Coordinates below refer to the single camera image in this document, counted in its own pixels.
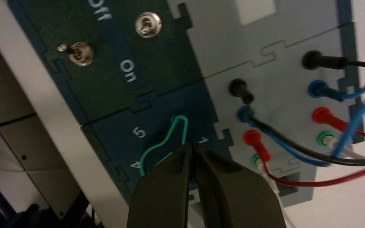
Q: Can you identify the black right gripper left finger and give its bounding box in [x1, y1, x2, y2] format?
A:
[127, 142, 193, 228]

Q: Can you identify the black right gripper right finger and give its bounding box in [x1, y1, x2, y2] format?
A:
[194, 144, 288, 228]

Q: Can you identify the black knob with green pointer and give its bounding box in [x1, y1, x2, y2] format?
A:
[139, 114, 192, 179]

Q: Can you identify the grey and teal control box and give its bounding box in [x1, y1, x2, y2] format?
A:
[8, 0, 365, 221]

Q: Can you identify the white banana plug cable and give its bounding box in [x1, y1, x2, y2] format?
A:
[251, 130, 365, 221]

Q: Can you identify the red banana plug cable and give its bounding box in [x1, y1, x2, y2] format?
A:
[243, 106, 365, 188]

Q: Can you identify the blue banana plug cable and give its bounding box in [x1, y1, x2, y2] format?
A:
[236, 69, 365, 168]

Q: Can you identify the black banana plug cable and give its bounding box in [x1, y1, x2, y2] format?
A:
[228, 50, 365, 167]

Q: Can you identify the silver metal toggle switch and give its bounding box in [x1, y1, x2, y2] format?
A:
[56, 41, 95, 67]
[134, 11, 163, 39]

